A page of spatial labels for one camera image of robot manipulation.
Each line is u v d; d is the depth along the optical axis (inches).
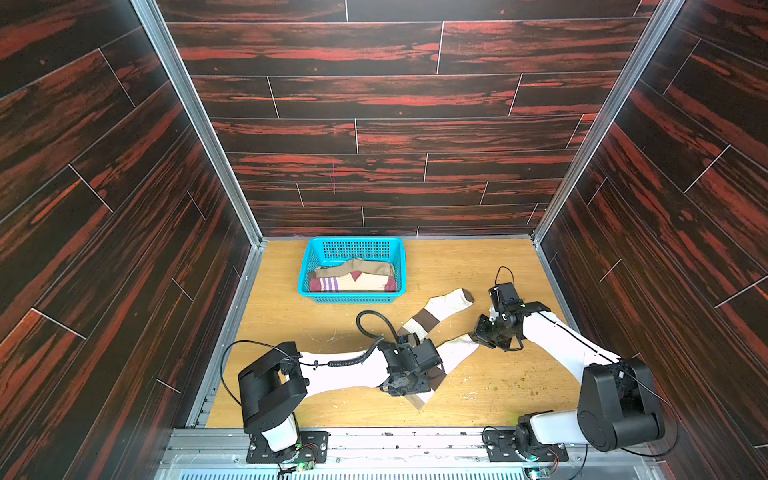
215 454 28.9
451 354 34.4
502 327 25.6
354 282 40.9
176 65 28.9
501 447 28.9
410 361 25.0
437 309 39.2
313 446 28.9
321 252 42.7
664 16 26.0
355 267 42.4
